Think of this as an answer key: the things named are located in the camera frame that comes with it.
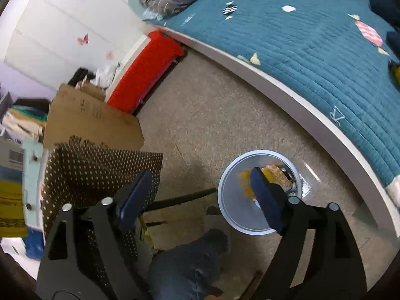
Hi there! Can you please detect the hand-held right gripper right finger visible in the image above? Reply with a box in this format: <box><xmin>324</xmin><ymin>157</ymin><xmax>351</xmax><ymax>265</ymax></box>
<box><xmin>250</xmin><ymin>166</ymin><xmax>368</xmax><ymax>300</ymax></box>

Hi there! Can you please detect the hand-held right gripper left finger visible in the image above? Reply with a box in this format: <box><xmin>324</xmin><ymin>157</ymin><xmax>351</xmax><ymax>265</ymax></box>
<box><xmin>36</xmin><ymin>169</ymin><xmax>155</xmax><ymax>300</ymax></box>

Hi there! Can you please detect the yellow printed bag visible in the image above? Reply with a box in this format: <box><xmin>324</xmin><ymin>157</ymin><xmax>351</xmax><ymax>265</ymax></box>
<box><xmin>261</xmin><ymin>164</ymin><xmax>295</xmax><ymax>190</ymax></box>

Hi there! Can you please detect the translucent white trash bin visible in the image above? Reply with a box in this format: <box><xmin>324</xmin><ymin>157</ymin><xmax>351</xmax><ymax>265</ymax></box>
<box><xmin>217</xmin><ymin>150</ymin><xmax>303</xmax><ymax>237</ymax></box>

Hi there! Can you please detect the black table leg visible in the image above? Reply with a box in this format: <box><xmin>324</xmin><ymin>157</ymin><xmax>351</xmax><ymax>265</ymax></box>
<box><xmin>146</xmin><ymin>187</ymin><xmax>218</xmax><ymax>212</ymax></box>

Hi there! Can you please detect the polka-dot brown tablecloth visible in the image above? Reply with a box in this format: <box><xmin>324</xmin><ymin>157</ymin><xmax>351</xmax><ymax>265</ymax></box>
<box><xmin>40</xmin><ymin>142</ymin><xmax>164</xmax><ymax>288</ymax></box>

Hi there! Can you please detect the person's leg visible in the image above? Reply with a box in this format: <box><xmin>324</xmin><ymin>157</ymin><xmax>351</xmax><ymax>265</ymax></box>
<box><xmin>146</xmin><ymin>227</ymin><xmax>232</xmax><ymax>300</ymax></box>

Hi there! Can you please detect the cardboard box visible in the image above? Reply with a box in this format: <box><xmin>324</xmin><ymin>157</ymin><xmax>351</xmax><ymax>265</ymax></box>
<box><xmin>43</xmin><ymin>83</ymin><xmax>145</xmax><ymax>152</ymax></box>

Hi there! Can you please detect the teal drawer unit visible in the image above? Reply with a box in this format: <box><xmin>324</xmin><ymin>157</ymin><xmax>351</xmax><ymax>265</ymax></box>
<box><xmin>21</xmin><ymin>137</ymin><xmax>48</xmax><ymax>226</ymax></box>

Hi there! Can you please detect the yellow packet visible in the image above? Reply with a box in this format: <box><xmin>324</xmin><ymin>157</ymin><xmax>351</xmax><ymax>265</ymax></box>
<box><xmin>0</xmin><ymin>179</ymin><xmax>29</xmax><ymax>238</ymax></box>

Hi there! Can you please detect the white plastic bag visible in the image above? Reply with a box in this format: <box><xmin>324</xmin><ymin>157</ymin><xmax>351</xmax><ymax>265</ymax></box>
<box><xmin>93</xmin><ymin>65</ymin><xmax>117</xmax><ymax>88</ymax></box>

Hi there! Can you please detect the red bench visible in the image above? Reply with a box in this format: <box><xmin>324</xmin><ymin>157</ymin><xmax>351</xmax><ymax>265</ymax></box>
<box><xmin>106</xmin><ymin>30</ymin><xmax>185</xmax><ymax>115</ymax></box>

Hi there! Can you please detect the black cloth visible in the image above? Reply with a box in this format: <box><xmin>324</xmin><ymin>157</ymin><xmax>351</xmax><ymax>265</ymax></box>
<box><xmin>67</xmin><ymin>68</ymin><xmax>95</xmax><ymax>87</ymax></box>

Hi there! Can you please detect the folded clothes pile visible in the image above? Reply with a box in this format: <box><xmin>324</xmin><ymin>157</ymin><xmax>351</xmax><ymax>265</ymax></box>
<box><xmin>0</xmin><ymin>105</ymin><xmax>48</xmax><ymax>142</ymax></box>

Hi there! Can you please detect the teal quilted bedspread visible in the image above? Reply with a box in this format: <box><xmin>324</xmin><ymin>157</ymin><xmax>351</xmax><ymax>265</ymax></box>
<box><xmin>162</xmin><ymin>0</ymin><xmax>400</xmax><ymax>189</ymax></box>

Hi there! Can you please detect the yellow cloth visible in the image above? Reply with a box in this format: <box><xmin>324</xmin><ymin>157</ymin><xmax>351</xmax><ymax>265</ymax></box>
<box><xmin>388</xmin><ymin>62</ymin><xmax>400</xmax><ymax>86</ymax></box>

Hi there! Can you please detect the blue checked pillow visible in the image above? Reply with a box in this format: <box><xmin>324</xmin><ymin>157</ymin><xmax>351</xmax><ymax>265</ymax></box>
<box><xmin>142</xmin><ymin>7</ymin><xmax>167</xmax><ymax>23</ymax></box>

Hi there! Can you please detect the white wardrobe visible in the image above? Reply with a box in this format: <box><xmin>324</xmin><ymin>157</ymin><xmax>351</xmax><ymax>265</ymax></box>
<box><xmin>0</xmin><ymin>0</ymin><xmax>151</xmax><ymax>89</ymax></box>

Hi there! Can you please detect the dark navy cloth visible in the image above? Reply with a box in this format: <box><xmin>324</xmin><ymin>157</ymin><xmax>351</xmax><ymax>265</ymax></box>
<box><xmin>368</xmin><ymin>0</ymin><xmax>400</xmax><ymax>29</ymax></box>

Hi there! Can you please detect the bed frame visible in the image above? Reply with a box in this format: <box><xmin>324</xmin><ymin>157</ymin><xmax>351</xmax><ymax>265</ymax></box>
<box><xmin>159</xmin><ymin>26</ymin><xmax>400</xmax><ymax>242</ymax></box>

